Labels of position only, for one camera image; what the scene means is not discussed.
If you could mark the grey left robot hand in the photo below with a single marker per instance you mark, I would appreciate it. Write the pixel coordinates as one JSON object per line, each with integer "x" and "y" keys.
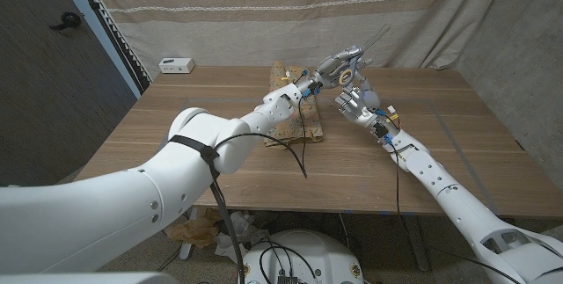
{"x": 332, "y": 64}

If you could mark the white robot chest edge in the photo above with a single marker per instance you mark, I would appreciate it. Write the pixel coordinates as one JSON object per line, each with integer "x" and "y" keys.
{"x": 88, "y": 278}

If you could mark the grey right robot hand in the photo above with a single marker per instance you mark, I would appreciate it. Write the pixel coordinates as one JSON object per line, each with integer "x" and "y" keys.
{"x": 363, "y": 106}

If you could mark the dark wooden door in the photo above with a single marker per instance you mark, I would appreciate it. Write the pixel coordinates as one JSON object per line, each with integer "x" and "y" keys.
{"x": 44, "y": 99}

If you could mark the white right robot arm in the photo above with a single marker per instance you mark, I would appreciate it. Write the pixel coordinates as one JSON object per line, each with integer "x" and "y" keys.
{"x": 462, "y": 205}

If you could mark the crumpled white paper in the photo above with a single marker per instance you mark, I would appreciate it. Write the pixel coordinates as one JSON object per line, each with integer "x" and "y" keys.
{"x": 248, "y": 231}

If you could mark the crumpled brown paper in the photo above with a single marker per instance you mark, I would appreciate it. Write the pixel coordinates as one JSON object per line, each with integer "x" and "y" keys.
{"x": 198, "y": 231}

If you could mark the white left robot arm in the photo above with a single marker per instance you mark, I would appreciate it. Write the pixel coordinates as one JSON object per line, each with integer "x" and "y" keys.
{"x": 110, "y": 218}

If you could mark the beige striped cloth backdrop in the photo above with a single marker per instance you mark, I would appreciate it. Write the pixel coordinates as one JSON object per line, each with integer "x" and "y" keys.
{"x": 220, "y": 24}

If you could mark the floral tan wrapping paper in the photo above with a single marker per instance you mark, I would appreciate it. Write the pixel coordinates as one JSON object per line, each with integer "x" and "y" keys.
{"x": 312, "y": 121}

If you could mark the white table leg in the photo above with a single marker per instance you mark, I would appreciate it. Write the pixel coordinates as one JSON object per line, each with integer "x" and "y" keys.
{"x": 188, "y": 251}

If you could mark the black zigzag edge trim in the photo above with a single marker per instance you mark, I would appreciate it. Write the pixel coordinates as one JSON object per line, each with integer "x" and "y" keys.
{"x": 119, "y": 33}

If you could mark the grey table leg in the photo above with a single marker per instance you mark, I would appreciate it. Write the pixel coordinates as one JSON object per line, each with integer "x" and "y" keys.
{"x": 418, "y": 244}

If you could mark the white power strip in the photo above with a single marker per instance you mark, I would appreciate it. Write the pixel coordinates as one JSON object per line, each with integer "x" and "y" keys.
{"x": 176, "y": 65}

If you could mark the white robot torso base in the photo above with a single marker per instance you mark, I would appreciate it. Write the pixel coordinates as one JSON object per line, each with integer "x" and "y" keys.
{"x": 325, "y": 253}

